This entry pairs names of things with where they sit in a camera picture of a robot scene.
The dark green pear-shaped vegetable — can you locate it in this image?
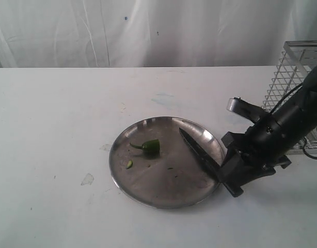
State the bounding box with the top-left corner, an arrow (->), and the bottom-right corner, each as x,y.
130,139 -> 160,156

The blurry green vegetable piece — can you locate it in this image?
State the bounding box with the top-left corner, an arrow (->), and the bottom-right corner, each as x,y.
126,160 -> 133,169

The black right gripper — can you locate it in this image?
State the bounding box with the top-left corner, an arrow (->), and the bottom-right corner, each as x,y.
218,132 -> 291,197

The black kitchen knife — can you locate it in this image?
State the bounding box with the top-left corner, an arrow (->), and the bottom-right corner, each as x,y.
179,128 -> 223,182

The round steel plate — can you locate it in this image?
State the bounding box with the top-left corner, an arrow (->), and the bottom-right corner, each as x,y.
109,116 -> 225,209

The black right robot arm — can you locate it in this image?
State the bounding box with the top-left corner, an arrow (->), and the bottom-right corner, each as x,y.
218,66 -> 317,197

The clear tape scrap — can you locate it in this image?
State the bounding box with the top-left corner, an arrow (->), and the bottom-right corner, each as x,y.
81,173 -> 94,186

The white backdrop curtain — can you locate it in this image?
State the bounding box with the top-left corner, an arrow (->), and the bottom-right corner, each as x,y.
0,1 -> 317,68

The wire metal utensil holder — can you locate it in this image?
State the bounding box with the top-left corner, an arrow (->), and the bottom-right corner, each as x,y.
262,40 -> 317,156

